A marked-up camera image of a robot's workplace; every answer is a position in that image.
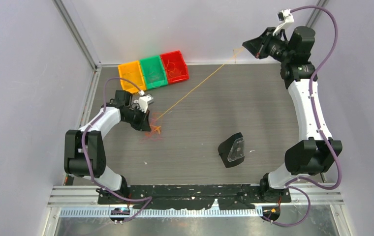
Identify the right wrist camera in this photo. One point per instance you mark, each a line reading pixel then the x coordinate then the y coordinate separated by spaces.
pixel 286 19

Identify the red plastic bin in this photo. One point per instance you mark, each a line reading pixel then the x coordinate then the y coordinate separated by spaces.
pixel 175 67

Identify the green plastic bin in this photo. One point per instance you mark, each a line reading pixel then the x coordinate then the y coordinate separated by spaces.
pixel 153 72

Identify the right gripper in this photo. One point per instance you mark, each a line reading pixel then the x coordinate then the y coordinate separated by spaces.
pixel 258 46

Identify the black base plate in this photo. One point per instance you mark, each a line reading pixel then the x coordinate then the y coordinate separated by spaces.
pixel 195 197

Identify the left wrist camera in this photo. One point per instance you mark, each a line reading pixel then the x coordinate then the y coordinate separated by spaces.
pixel 144 101

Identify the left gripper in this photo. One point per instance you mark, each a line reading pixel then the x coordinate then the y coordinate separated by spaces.
pixel 143 124

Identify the yellow plastic bin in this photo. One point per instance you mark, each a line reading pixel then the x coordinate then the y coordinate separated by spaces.
pixel 132 72

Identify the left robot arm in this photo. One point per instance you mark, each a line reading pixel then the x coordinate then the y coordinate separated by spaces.
pixel 84 151

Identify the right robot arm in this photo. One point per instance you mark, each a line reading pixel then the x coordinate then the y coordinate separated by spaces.
pixel 316 149

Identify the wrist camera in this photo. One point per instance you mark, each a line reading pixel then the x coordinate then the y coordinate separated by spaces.
pixel 144 101
pixel 286 19

